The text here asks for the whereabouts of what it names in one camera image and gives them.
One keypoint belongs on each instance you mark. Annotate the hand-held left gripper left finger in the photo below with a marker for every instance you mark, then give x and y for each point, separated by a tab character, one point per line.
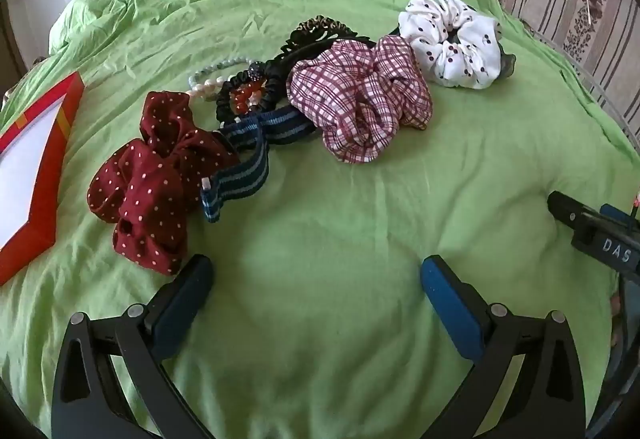
185	299

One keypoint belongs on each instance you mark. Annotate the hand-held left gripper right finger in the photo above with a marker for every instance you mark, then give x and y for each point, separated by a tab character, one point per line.
450	314

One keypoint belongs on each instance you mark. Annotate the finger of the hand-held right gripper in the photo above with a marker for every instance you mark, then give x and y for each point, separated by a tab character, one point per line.
567	209

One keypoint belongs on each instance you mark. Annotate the dark red dotted scrunchie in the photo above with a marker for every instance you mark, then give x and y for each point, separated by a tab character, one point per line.
150	189

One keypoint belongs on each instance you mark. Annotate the blue striped headband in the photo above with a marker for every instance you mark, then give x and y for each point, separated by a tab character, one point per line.
240	179

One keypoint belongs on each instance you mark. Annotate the white cherry print scrunchie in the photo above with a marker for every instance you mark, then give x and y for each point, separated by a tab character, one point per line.
475	44

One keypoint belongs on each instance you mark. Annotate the red rimmed white box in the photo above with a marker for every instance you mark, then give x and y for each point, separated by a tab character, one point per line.
20	189

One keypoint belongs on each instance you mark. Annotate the black scrunchie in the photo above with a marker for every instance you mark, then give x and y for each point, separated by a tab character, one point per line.
227	91

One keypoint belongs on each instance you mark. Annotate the red white plaid scrunchie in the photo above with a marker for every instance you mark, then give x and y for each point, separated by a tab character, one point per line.
360	104

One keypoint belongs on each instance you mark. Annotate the grey black organza hair bow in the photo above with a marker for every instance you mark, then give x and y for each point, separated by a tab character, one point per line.
305	46

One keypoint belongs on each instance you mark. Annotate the green bedsheet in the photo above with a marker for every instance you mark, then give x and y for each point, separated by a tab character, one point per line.
320	229

